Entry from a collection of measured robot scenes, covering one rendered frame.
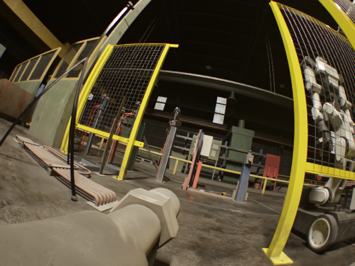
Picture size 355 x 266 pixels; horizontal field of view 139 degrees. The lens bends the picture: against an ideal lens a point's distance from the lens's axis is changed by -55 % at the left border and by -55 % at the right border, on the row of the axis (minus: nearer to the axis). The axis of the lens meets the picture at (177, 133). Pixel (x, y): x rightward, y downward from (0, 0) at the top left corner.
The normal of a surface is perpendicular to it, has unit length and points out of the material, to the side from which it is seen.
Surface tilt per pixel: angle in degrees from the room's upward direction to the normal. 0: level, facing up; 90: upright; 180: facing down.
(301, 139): 90
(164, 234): 90
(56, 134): 90
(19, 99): 90
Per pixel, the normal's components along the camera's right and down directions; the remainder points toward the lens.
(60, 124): 0.96, 0.22
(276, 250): -0.17, -0.25
